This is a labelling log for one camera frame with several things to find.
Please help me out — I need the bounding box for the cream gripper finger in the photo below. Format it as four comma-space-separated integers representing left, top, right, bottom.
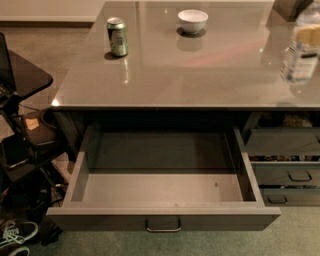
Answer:
296, 24, 320, 46

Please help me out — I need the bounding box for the clear plastic water bottle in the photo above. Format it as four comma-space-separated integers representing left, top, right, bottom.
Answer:
281, 0, 320, 84

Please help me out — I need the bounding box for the right middle grey drawer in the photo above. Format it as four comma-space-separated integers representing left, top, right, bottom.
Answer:
250, 156, 320, 186

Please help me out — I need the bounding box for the right lower grey drawer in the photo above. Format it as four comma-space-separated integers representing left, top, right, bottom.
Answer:
260, 188, 320, 206

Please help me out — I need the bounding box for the open grey top drawer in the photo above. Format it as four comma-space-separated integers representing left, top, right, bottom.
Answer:
48, 126, 281, 231

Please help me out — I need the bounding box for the white ceramic bowl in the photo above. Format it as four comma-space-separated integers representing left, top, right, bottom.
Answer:
178, 9, 208, 34

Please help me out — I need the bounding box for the green soda can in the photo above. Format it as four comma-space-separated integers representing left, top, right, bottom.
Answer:
107, 17, 128, 57

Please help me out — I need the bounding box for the brown box with label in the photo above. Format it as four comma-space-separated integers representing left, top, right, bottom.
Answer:
22, 109, 57, 146

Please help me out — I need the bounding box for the black laptop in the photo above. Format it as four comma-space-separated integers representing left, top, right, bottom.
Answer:
0, 32, 16, 100

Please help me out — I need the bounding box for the smartphone on stand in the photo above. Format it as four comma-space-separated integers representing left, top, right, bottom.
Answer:
1, 135, 29, 169

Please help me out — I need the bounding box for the white sneaker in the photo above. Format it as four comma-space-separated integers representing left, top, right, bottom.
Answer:
0, 220, 39, 249
8, 247, 30, 256

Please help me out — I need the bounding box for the metal drawer handle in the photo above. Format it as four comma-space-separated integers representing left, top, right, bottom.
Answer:
145, 216, 181, 233

